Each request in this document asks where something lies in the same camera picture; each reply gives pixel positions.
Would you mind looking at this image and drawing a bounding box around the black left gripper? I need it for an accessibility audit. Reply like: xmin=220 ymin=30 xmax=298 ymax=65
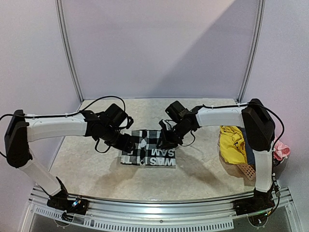
xmin=101 ymin=126 xmax=136 ymax=153

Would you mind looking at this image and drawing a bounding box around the black white checkered shirt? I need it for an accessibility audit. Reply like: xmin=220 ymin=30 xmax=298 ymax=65
xmin=120 ymin=130 xmax=176 ymax=167

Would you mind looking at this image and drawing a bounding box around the pink garment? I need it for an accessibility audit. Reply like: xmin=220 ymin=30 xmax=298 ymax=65
xmin=274 ymin=140 xmax=291 ymax=161

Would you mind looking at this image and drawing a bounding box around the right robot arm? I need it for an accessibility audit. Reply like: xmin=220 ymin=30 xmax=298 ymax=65
xmin=157 ymin=99 xmax=275 ymax=211

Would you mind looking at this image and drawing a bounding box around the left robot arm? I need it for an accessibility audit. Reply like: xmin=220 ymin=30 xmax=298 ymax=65
xmin=3 ymin=103 xmax=135 ymax=210

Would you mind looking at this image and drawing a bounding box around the pink laundry basket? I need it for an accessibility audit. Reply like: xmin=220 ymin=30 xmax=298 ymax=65
xmin=236 ymin=163 xmax=256 ymax=181

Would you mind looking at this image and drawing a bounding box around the yellow garment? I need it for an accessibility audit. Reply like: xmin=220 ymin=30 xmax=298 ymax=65
xmin=219 ymin=126 xmax=247 ymax=165

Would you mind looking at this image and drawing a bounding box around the navy blue garment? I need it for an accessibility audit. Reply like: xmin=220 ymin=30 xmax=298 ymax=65
xmin=240 ymin=128 xmax=255 ymax=165

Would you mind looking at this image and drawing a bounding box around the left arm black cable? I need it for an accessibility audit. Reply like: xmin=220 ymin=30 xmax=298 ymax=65
xmin=0 ymin=96 xmax=135 ymax=155

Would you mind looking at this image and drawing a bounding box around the aluminium front rail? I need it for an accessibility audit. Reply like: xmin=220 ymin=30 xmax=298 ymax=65
xmin=22 ymin=188 xmax=300 ymax=232

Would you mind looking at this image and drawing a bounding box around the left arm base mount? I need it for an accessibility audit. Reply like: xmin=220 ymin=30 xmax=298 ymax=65
xmin=47 ymin=187 xmax=89 ymax=215

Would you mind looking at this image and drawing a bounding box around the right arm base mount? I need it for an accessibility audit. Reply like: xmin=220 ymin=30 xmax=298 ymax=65
xmin=232 ymin=186 xmax=281 ymax=217

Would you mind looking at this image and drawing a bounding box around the left corner wall post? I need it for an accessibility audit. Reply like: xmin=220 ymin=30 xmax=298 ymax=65
xmin=55 ymin=0 xmax=84 ymax=103

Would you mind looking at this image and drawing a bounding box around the corner wall post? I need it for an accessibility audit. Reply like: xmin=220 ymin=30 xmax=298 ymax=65
xmin=55 ymin=0 xmax=84 ymax=103
xmin=236 ymin=0 xmax=265 ymax=102

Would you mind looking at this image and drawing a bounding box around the right corner wall post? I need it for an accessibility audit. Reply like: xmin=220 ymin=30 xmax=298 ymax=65
xmin=236 ymin=0 xmax=265 ymax=102

